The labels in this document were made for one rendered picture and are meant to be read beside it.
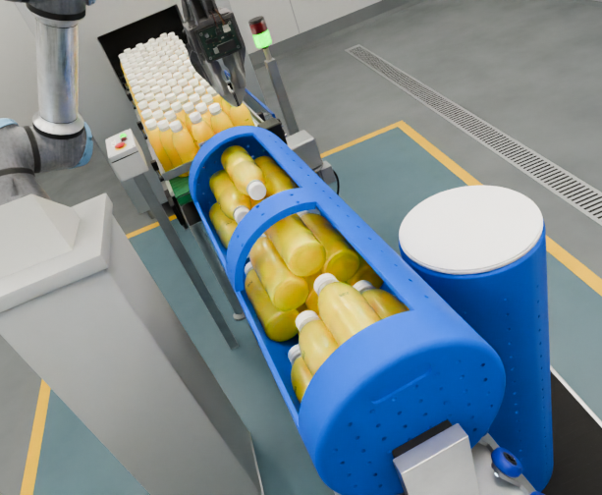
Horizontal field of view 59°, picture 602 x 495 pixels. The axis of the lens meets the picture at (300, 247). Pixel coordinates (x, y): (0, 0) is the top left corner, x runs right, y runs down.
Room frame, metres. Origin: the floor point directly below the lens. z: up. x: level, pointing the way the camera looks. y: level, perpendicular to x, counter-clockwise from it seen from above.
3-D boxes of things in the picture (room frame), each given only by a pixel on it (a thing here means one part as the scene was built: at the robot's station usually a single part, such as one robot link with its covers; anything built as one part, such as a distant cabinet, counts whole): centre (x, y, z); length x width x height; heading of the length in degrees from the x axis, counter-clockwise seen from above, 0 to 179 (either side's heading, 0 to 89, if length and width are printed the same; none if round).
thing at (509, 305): (0.83, -0.33, 0.59); 0.28 x 0.28 x 0.88
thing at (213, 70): (0.86, 0.02, 1.46); 0.06 x 0.03 x 0.09; 7
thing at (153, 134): (1.93, 0.34, 1.00); 0.07 x 0.07 x 0.19
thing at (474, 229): (0.83, -0.33, 1.03); 0.28 x 0.28 x 0.01
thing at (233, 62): (0.87, -0.01, 1.46); 0.06 x 0.03 x 0.09; 7
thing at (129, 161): (1.86, 0.46, 1.05); 0.20 x 0.10 x 0.10; 9
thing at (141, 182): (1.86, 0.46, 0.50); 0.04 x 0.04 x 1.00; 9
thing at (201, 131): (1.82, 0.18, 1.00); 0.07 x 0.07 x 0.19
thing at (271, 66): (2.14, -0.15, 0.55); 0.04 x 0.04 x 1.10; 9
